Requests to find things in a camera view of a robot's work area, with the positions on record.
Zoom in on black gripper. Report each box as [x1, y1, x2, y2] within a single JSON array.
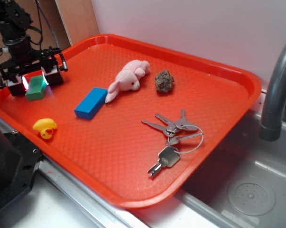
[[0, 47, 64, 96]]

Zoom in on green wooden block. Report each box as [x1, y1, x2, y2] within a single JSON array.
[[25, 75, 47, 101]]

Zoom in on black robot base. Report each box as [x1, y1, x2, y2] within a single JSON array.
[[0, 129, 41, 214]]

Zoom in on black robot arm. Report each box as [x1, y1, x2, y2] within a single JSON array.
[[0, 0, 68, 96]]

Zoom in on blue wooden block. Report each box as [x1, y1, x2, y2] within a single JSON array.
[[74, 87, 108, 120]]

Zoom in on yellow rubber duck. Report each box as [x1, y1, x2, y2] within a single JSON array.
[[32, 118, 57, 140]]

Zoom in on pink plush bunny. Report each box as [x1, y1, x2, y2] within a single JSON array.
[[105, 60, 150, 103]]

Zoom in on red plastic tray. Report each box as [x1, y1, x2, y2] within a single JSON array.
[[0, 34, 261, 209]]

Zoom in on brown rock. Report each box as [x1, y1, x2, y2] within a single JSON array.
[[155, 69, 175, 94]]

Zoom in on silver key bunch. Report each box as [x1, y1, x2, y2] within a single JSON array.
[[141, 109, 204, 178]]

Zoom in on grey toy sink basin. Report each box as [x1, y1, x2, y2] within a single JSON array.
[[134, 111, 286, 228]]

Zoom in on grey faucet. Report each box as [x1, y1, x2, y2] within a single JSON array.
[[259, 45, 286, 141]]

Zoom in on black braided cable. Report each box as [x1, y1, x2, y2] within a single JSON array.
[[33, 0, 69, 72]]

